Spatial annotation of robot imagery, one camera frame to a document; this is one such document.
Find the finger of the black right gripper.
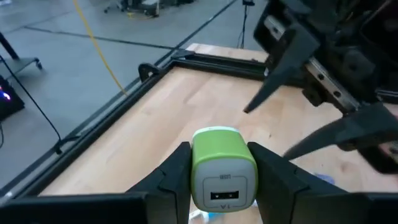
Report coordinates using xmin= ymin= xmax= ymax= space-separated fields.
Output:
xmin=243 ymin=23 xmax=321 ymax=114
xmin=282 ymin=101 xmax=398 ymax=162

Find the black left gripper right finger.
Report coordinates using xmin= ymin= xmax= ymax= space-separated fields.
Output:
xmin=248 ymin=141 xmax=398 ymax=224

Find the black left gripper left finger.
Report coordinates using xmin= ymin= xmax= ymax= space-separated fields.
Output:
xmin=0 ymin=141 xmax=192 ymax=224

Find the green and white USB charger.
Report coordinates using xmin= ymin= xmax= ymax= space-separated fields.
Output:
xmin=190 ymin=126 xmax=259 ymax=214

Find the cyan and white USB charger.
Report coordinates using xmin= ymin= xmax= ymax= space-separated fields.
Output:
xmin=188 ymin=208 xmax=226 ymax=224

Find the black stand with box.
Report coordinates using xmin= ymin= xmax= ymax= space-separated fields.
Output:
xmin=236 ymin=0 xmax=256 ymax=50

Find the distant equipment cart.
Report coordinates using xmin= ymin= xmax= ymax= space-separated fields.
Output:
xmin=104 ymin=0 xmax=163 ymax=18

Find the black device with glowing lights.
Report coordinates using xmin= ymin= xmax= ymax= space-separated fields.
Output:
xmin=0 ymin=76 xmax=25 ymax=121

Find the grey cart base with caster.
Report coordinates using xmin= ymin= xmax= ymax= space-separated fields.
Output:
xmin=0 ymin=30 xmax=44 ymax=74

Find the black aluminium table frame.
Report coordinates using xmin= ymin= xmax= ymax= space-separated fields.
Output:
xmin=0 ymin=49 xmax=398 ymax=206

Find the thin black cable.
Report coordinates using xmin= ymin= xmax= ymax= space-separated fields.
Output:
xmin=0 ymin=54 xmax=81 ymax=155

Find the yellow hanging cable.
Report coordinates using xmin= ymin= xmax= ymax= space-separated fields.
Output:
xmin=72 ymin=0 xmax=129 ymax=96

